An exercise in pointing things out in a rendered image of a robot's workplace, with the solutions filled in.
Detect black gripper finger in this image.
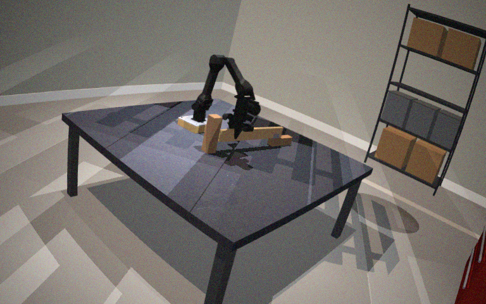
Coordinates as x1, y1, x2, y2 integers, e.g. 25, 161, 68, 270
227, 122, 238, 129
234, 127, 242, 139

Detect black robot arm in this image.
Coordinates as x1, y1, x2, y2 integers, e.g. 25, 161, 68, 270
191, 54, 261, 123

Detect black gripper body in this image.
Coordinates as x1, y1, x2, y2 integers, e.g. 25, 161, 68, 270
222, 109, 254, 132

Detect brown wooden rail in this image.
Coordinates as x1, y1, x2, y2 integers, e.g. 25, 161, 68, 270
218, 127, 283, 142

